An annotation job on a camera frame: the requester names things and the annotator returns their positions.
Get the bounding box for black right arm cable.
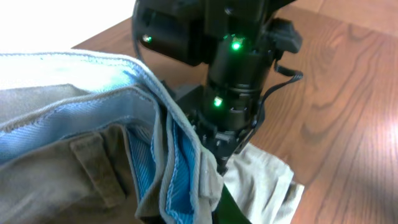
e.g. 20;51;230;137
239;58;304;153

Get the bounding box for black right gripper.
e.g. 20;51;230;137
174;85;265;224

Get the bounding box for khaki shorts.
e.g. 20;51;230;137
0;51;305;224

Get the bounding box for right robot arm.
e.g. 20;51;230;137
132;1;303;223

